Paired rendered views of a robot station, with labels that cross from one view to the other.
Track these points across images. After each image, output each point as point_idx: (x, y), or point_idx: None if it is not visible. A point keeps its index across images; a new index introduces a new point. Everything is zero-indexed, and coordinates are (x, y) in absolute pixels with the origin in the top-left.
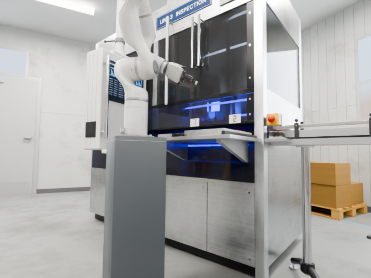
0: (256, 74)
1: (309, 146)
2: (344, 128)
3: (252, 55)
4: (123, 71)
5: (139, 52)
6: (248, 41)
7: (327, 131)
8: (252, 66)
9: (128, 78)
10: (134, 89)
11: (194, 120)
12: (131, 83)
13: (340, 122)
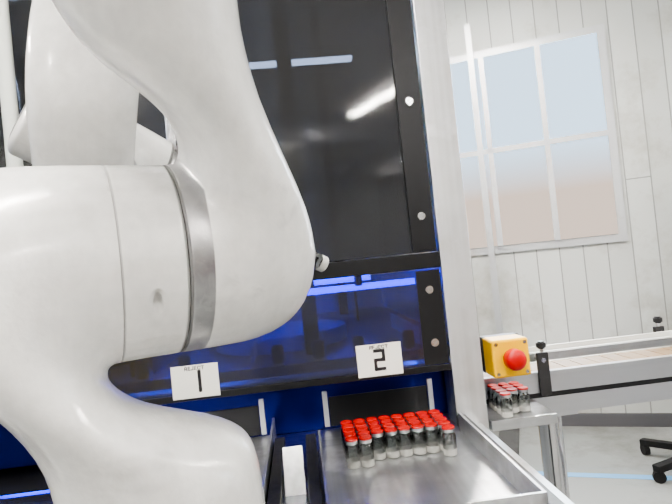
0: (445, 206)
1: (572, 413)
2: (650, 361)
3: (420, 141)
4: (68, 327)
5: (260, 155)
6: (402, 86)
7: (614, 369)
8: (423, 177)
9: (98, 372)
10: (214, 481)
11: (194, 372)
12: (133, 414)
13: (633, 343)
